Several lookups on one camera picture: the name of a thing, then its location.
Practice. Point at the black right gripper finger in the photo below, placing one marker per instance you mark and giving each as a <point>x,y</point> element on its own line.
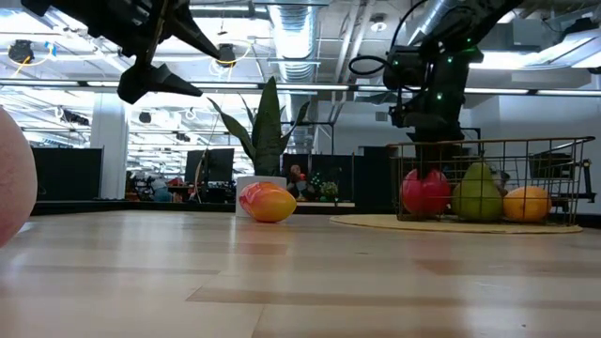
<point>424,157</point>
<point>446,152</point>

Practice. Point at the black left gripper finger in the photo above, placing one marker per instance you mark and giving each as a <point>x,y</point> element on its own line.
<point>190,33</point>
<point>150,80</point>

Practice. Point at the round red fruit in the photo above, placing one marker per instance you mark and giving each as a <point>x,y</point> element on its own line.
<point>425,195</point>

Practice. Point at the green pear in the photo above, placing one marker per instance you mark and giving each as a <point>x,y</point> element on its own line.
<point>476,197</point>

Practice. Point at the orange-yellow mango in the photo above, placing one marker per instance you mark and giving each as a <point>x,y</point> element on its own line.
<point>527,204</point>

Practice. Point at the potted succulent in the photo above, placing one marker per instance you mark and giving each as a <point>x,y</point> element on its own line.
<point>265,136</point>

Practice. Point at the red-orange mango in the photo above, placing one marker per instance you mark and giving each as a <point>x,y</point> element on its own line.
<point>267,203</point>

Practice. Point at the pink peach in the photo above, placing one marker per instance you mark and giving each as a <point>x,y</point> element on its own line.
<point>14,178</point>

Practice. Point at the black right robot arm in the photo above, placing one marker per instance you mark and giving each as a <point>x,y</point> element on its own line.
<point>469,23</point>

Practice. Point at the white pillar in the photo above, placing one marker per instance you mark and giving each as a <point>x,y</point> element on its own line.
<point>109,145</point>

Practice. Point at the round woven tan placemat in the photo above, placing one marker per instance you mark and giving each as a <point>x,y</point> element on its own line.
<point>366,221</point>

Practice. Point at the black office chair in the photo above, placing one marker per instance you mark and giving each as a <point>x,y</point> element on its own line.
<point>549,166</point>

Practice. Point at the black computer monitor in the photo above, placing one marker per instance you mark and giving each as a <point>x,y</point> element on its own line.
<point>216,164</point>

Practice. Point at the black partition panel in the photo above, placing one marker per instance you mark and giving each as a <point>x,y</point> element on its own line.
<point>66,173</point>

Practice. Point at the person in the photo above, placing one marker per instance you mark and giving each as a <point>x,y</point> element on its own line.
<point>297,180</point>

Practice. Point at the black ceiling camera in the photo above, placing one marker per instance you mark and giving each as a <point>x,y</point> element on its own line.
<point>226,54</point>

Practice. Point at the silver ventilation duct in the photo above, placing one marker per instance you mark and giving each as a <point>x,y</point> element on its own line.
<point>293,33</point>

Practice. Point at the black aluminium table frame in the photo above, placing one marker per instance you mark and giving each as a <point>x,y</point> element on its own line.
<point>141,206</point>

